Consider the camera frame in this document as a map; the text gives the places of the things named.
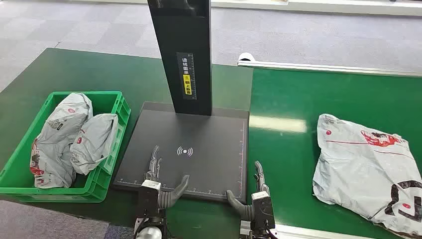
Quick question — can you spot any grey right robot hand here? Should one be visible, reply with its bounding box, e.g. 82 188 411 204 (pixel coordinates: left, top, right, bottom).
226 160 271 221

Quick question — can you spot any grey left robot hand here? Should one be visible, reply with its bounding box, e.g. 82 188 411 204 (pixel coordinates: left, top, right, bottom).
144 145 191 210

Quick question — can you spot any large grey black-print courier bag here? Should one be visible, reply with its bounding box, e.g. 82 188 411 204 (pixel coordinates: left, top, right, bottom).
312 114 422 238

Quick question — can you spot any green conveyor belt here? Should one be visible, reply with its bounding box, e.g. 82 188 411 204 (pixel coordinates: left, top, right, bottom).
242 67 422 239

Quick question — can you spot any black inbound scanner machine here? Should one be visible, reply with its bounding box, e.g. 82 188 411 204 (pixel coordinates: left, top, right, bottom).
113 0 250 205

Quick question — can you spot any white conveyor roller cap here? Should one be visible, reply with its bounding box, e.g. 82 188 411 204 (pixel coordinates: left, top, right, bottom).
237 52 256 64

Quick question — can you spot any green plastic crate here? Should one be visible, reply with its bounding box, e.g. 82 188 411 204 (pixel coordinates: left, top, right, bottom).
0 91 132 203

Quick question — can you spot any small grey courier bag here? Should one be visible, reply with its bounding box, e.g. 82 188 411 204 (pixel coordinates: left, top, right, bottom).
69 113 119 176

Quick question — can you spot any black and yellow column label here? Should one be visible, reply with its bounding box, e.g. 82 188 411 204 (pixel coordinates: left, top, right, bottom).
176 51 198 101

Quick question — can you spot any long grey courier bag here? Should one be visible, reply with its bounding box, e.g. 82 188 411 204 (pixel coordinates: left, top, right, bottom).
29 93 94 190

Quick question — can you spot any white background ledge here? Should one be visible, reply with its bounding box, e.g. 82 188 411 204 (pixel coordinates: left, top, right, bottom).
210 0 422 17

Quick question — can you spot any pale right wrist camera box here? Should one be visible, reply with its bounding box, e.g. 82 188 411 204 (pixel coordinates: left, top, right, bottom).
251 191 272 202

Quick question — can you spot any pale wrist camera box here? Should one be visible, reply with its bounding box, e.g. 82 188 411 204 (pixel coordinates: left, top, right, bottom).
140 179 162 192
251 191 272 202

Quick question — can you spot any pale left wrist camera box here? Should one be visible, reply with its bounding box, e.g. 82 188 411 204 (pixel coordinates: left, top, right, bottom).
140 179 162 192

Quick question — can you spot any long aluminium conveyor rail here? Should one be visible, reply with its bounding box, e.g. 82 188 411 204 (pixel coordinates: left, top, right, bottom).
237 60 422 79

